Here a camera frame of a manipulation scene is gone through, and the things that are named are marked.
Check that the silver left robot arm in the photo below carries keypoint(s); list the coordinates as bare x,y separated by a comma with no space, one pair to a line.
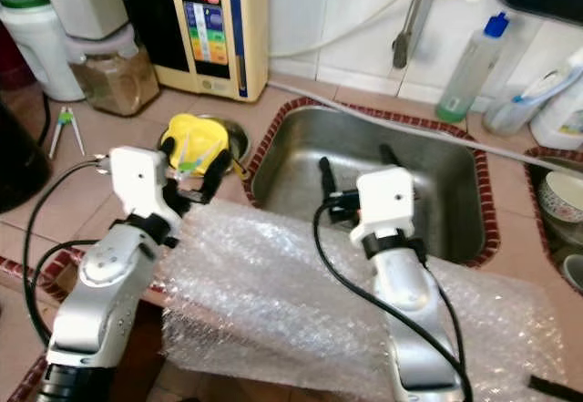
91,302

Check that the yellow plastic cup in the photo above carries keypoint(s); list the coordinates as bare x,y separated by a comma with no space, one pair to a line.
196,138

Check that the white green training chopsticks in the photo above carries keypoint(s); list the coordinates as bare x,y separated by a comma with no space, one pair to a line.
66,115

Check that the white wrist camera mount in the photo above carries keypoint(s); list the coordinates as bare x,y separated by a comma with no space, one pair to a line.
137,179
387,203

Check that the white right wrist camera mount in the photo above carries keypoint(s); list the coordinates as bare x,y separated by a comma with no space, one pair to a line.
387,203

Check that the dark red container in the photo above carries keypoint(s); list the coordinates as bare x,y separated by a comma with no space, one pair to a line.
9,60

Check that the large stainless steel sink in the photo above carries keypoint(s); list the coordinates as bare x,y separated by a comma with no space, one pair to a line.
301,147

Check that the small steel sink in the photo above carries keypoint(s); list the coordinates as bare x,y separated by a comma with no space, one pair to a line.
547,238

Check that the glass jar with brown powder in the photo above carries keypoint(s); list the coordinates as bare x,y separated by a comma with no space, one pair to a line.
118,87

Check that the black pot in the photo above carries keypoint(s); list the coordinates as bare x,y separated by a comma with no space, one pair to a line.
20,165

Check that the grey metal tap spout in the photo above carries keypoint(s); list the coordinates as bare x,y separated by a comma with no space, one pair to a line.
405,42

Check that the clear bottle with blue cap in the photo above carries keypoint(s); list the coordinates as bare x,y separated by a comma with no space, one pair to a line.
469,69

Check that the beige water ionizer appliance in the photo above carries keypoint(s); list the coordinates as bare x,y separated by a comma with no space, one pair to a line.
237,37

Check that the grey plastic container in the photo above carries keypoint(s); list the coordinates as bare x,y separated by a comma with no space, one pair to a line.
86,1

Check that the white detergent bottle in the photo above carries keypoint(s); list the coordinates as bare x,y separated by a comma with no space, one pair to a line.
560,119

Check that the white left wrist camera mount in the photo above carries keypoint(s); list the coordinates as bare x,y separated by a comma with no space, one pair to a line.
137,179

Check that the white patterned ceramic bowl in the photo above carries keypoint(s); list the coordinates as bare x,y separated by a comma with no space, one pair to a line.
563,197

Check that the white jug with green band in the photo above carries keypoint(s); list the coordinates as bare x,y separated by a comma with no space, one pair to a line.
46,46

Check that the stainless steel bowl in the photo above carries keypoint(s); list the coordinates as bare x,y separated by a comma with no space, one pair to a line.
239,138

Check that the plain white bowl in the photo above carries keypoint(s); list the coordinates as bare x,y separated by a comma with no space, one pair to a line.
574,273

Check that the clear bubble wrap sheet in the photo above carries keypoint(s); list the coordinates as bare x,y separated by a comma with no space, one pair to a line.
282,302

